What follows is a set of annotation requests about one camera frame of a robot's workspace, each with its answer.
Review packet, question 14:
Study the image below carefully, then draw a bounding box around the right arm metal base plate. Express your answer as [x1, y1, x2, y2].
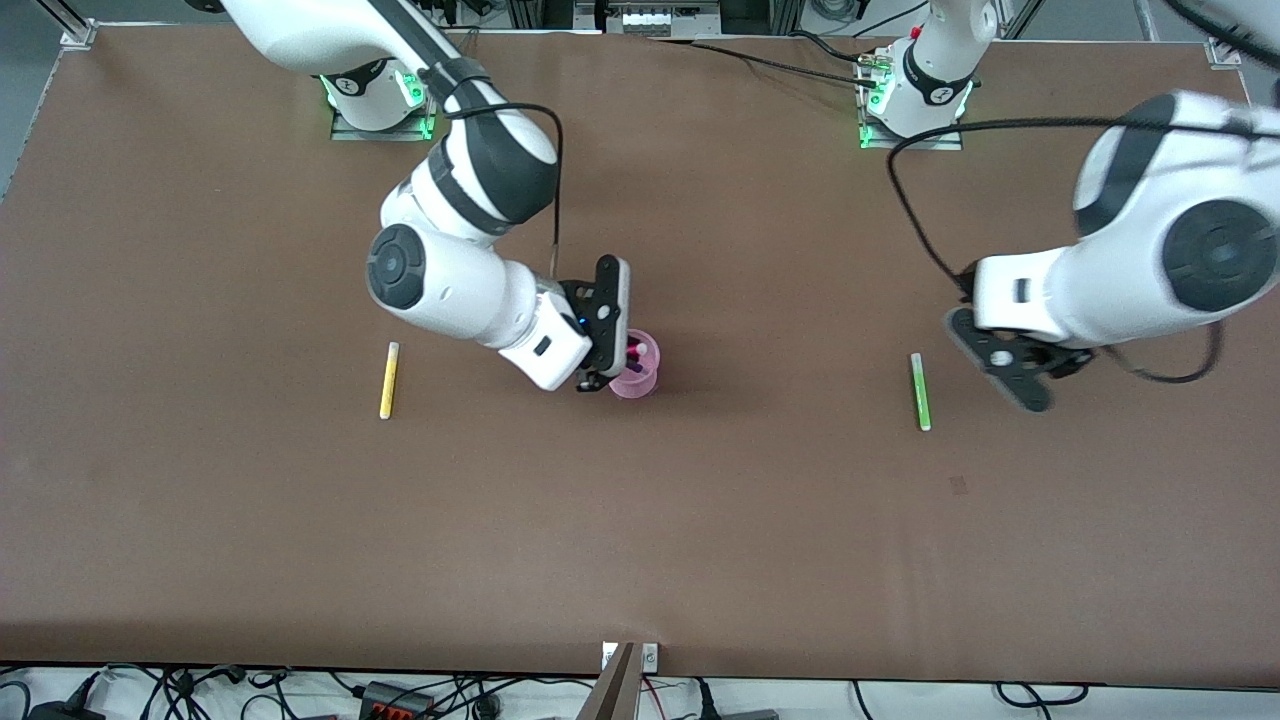
[331, 44, 442, 142]

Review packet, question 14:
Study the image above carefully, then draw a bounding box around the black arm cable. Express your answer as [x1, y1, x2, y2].
[454, 100, 564, 283]
[887, 117, 1280, 385]

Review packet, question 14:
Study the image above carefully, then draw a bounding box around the black orange power strip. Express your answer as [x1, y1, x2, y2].
[360, 680, 437, 720]

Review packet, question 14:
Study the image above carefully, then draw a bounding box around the grey connector box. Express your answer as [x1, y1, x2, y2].
[598, 0, 723, 37]

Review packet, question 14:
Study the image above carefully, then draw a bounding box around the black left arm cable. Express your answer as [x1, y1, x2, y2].
[887, 117, 1280, 385]

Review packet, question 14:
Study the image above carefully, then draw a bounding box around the looped black floor cable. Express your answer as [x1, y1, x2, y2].
[994, 681, 1091, 713]

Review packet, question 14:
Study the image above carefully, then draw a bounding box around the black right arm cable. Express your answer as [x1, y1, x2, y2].
[454, 100, 564, 283]

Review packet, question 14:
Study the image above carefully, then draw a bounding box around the slanted grey beam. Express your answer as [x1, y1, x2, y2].
[575, 642, 641, 720]

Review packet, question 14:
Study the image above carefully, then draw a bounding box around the long black table cable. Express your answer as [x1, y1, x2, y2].
[648, 36, 883, 89]

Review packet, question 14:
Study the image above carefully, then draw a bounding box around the pink plastic cup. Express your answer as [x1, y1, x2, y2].
[607, 328, 662, 400]

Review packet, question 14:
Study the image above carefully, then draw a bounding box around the black plug with cable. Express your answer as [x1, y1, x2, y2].
[694, 678, 781, 720]

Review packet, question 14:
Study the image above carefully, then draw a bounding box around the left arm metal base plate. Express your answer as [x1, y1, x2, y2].
[858, 55, 964, 152]

